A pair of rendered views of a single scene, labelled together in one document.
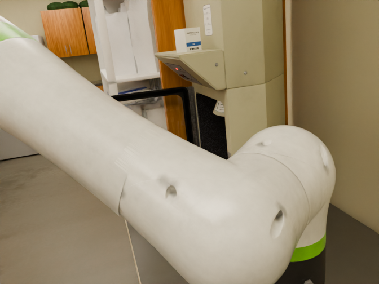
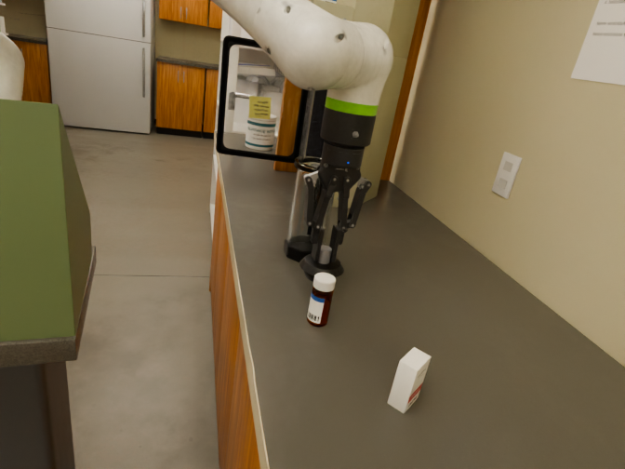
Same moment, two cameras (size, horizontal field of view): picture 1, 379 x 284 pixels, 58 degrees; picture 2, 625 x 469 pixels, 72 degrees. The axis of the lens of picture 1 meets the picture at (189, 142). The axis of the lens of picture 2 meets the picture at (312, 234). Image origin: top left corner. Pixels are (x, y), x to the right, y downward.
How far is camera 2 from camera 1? 0.45 m
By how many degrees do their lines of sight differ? 7
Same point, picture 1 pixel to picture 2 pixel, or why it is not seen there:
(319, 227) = (371, 95)
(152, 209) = (274, 17)
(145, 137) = not seen: outside the picture
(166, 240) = (278, 34)
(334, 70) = (456, 72)
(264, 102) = not seen: hidden behind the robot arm
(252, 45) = (381, 12)
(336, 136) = (440, 139)
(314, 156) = (378, 38)
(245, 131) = not seen: hidden behind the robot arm
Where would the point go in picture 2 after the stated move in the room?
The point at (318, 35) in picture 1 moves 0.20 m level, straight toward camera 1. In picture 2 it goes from (452, 34) to (445, 29)
